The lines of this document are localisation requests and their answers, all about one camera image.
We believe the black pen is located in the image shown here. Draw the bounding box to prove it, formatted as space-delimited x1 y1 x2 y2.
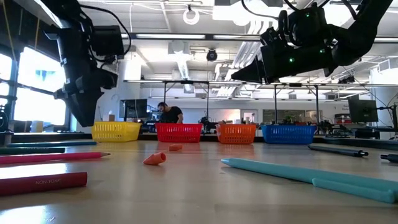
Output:
380 153 398 164
308 144 369 157

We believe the white cable ring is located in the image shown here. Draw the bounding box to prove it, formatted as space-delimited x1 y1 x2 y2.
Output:
182 8 201 26

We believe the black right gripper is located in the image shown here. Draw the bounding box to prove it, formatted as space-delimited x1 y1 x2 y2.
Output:
231 27 336 84

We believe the teal pen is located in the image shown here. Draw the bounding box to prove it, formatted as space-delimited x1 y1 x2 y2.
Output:
220 157 398 205

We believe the green crayon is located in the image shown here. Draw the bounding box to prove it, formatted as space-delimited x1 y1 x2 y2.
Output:
0 147 67 156

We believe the black ceiling fixture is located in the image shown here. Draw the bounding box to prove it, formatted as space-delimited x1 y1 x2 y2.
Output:
338 75 356 85

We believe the blue plastic bin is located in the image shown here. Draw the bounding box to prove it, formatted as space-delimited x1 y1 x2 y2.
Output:
261 124 317 145

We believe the black monitor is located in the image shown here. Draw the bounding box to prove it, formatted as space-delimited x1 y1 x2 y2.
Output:
119 98 149 119
347 98 379 123

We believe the red plastic bin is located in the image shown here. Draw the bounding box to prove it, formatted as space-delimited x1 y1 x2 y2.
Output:
155 123 203 144

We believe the dark red marker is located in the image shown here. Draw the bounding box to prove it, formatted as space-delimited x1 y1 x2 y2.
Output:
0 171 88 197

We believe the yellow plastic bin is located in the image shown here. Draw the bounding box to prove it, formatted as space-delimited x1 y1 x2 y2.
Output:
91 121 142 143

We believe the black gantry frame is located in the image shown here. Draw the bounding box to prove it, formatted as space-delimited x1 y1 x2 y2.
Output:
162 80 210 124
273 83 320 125

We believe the person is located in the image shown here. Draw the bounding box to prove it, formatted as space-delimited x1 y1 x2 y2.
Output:
157 101 184 124

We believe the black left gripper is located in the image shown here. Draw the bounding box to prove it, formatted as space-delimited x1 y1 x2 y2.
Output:
55 68 118 128

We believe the pink pencil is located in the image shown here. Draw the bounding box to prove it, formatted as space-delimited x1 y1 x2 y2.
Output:
0 151 111 166

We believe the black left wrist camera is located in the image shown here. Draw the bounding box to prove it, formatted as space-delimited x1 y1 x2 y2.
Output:
92 24 126 58

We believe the blue pencil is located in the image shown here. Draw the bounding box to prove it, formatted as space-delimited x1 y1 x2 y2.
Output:
6 141 98 148

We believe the orange plastic bin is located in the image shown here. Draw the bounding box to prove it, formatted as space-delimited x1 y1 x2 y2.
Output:
216 123 257 145

